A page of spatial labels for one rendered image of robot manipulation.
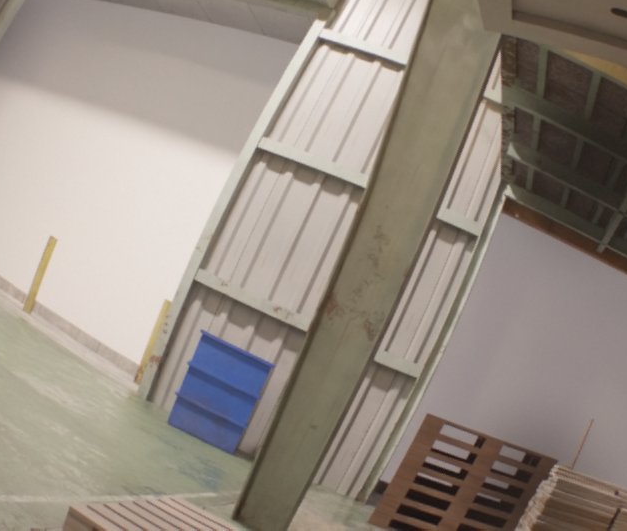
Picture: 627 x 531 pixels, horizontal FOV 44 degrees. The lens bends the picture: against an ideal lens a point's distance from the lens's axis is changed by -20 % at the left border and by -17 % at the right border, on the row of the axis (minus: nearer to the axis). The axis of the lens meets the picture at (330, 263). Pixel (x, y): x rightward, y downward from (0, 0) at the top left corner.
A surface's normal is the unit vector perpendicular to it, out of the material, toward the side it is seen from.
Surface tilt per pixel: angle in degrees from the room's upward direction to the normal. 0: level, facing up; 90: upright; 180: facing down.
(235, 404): 90
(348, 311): 90
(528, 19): 90
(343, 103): 90
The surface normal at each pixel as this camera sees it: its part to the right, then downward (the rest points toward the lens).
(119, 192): -0.15, -0.20
